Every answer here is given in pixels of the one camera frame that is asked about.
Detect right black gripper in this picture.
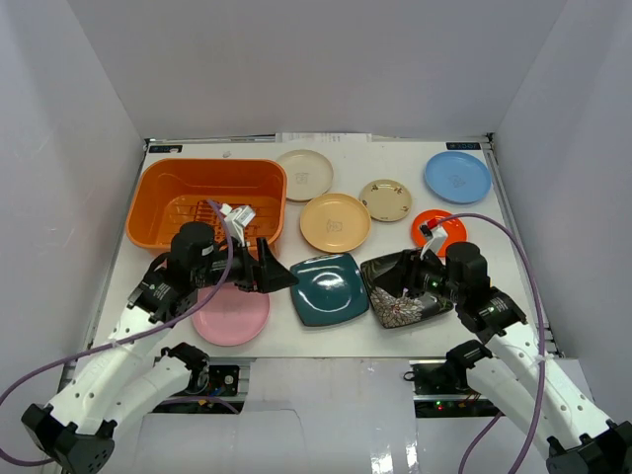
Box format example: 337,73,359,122
372,247,463,304

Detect black floral square plate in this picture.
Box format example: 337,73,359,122
360,253,453,329

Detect orange round plate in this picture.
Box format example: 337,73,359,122
411,209,467,258

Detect pink round plate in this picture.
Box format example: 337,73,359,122
192,285,271,347

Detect teal square plate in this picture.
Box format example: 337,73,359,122
290,253,369,328

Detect yellow round plate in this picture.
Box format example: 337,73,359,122
299,193,371,254

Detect cream round plate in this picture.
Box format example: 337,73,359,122
276,149,334,202

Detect blue round plate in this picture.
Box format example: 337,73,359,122
424,151,492,204

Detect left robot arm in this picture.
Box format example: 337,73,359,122
22,222,298,473

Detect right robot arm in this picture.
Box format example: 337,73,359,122
396,243,631,473

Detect orange plastic bin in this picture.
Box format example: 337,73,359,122
126,158,287,256

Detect small beige patterned plate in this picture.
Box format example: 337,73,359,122
359,179,413,222

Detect white paper sheets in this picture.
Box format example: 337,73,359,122
276,132,372,143

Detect right black logo label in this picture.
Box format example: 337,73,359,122
445,142,481,150

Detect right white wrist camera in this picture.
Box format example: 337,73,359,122
419,219,448,256

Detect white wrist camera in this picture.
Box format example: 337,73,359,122
220,203,256,247
419,219,448,256

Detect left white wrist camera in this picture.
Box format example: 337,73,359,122
220,203,256,247

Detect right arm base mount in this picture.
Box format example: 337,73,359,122
402,359,499,419

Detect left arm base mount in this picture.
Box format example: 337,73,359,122
153,364,244,415

